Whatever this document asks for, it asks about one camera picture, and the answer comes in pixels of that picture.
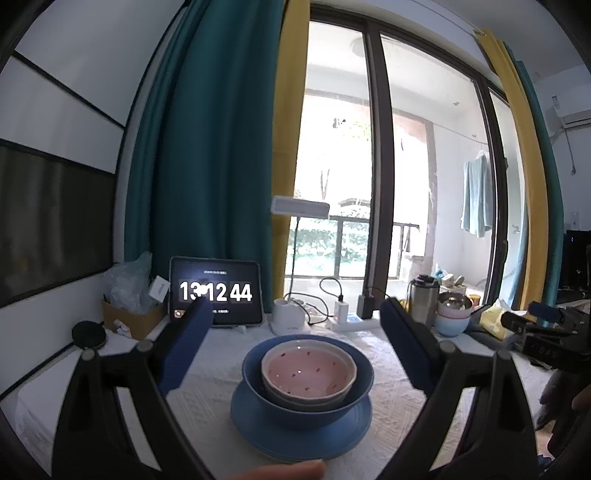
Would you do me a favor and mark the small light blue bowl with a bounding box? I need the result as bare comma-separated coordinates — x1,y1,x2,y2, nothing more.
435,314,470,337

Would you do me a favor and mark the hanging light blue towel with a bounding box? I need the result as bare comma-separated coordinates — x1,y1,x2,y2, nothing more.
461,154,494,238

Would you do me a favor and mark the steel thermos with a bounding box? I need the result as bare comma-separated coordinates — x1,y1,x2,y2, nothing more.
407,274,440,326

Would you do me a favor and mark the balcony railing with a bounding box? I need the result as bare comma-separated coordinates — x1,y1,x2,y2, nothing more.
286,215,421,280

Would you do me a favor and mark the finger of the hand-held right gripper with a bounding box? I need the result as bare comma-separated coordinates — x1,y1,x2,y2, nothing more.
529,301,566,325
501,310,570,343

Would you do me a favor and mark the white air conditioner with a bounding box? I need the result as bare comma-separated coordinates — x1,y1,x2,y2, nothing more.
547,95,591,130

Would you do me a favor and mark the white power strip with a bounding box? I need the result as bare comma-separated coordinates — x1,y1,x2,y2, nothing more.
325,314,380,332

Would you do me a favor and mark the large blue bowl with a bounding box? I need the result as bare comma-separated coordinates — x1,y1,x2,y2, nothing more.
241,335,375,430

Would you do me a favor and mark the narrow yellow curtain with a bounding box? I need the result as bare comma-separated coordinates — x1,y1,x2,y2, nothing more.
475,30,550,310

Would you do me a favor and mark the wide teal curtain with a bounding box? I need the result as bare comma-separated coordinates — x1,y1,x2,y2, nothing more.
124,0,284,301

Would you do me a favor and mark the black charger cable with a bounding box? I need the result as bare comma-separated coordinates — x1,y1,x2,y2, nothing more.
320,277,345,303

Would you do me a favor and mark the pink speckled bowl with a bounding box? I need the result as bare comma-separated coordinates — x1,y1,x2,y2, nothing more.
261,340,358,409

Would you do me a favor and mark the person's left hand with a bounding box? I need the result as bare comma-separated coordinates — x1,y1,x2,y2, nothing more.
222,459,326,480

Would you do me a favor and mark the clear plastic bag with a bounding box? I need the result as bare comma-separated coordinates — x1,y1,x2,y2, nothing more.
102,251,153,312

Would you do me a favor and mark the dark sliding door frame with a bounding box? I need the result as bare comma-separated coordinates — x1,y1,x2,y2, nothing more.
309,4,527,306

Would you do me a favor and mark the black case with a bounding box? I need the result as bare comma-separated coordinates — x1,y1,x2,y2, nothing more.
466,323,522,352

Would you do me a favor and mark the yellow cloth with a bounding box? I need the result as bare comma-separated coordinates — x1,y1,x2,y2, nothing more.
480,299,513,340

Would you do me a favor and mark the black computer tower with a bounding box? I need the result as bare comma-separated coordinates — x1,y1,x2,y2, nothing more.
564,229,591,291

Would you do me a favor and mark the dark wall panel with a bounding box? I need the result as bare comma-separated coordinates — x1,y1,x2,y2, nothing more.
0,141,116,308

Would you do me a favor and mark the white textured tablecloth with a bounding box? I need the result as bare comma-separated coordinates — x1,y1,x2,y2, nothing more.
14,318,555,480

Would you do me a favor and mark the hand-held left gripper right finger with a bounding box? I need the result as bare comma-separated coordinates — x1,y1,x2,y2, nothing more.
379,296,536,480

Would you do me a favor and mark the blue deep plate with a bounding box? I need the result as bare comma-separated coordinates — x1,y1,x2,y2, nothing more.
230,381,373,460

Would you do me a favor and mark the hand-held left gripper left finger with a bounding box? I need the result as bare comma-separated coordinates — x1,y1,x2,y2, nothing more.
54,298,214,480

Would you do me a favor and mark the narrow teal curtain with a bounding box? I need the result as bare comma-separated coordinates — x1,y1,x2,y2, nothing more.
503,41,566,310

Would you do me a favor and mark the black round disc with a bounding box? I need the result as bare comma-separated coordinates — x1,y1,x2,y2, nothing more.
71,320,107,349

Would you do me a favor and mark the white desk lamp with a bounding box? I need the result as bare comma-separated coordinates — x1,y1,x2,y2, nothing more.
270,195,329,336

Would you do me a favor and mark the tablet with clock display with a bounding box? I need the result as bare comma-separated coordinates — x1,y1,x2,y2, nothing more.
168,256,265,329

